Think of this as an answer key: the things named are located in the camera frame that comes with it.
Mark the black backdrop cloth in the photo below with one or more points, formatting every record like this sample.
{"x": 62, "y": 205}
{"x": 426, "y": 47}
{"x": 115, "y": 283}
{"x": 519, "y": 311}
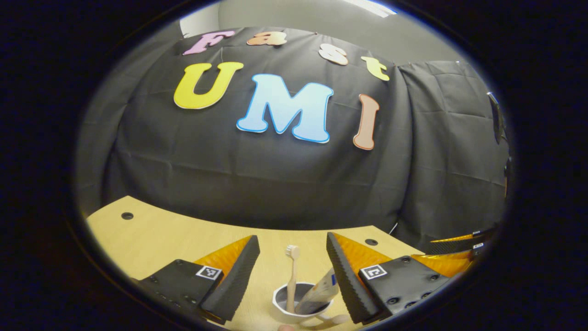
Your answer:
{"x": 275, "y": 184}

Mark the white toothpaste tube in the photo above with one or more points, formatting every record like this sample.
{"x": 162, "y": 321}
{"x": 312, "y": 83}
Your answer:
{"x": 321, "y": 289}

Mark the beige toothbrush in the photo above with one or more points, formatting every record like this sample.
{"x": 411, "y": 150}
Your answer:
{"x": 292, "y": 276}

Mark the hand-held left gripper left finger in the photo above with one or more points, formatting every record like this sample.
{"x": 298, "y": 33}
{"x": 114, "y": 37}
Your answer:
{"x": 232, "y": 280}

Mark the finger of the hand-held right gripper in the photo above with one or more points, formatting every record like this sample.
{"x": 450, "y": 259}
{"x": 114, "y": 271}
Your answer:
{"x": 452, "y": 263}
{"x": 459, "y": 243}

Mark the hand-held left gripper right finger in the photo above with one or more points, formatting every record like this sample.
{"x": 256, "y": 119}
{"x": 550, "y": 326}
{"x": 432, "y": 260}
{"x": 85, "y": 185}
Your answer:
{"x": 349, "y": 280}

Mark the long ceiling light panel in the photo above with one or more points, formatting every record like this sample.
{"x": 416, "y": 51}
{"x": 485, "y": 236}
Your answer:
{"x": 372, "y": 7}

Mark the wooden desktop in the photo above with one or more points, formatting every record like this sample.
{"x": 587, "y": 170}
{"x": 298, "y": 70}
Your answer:
{"x": 161, "y": 239}

